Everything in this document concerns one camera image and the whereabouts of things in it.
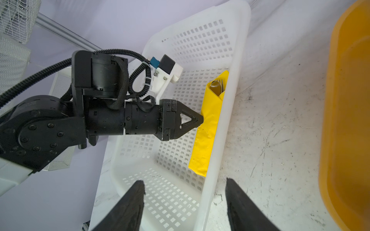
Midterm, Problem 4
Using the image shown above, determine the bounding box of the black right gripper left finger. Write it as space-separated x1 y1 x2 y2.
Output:
94 180 145 231

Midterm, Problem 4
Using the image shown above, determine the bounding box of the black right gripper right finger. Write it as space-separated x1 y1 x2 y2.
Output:
225 178 279 231

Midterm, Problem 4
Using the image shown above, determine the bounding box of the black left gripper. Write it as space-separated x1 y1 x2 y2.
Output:
85 99 204 142

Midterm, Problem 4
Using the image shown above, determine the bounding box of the silver spoon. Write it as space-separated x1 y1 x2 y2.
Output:
209 80 223 96

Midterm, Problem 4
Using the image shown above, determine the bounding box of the silver fork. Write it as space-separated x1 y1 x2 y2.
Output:
219 80 225 93

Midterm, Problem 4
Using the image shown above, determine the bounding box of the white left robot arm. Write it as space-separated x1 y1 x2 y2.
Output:
1 49 204 194

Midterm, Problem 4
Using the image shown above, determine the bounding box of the white perforated plastic basket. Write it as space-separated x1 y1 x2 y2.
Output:
88 0 251 231

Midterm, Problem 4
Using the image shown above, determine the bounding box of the yellow plastic tray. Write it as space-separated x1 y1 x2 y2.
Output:
319 1 370 231

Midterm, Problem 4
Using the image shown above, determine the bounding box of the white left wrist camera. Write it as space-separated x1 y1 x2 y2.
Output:
142 54 184 105

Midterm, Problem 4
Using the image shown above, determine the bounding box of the aluminium frame post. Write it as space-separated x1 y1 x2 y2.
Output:
35 13 101 52

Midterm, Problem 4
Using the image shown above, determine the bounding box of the white mesh upper wall shelf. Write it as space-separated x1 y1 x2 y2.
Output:
0 31 32 116

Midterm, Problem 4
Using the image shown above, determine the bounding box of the white wire wall basket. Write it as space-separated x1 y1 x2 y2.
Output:
1 0 41 44

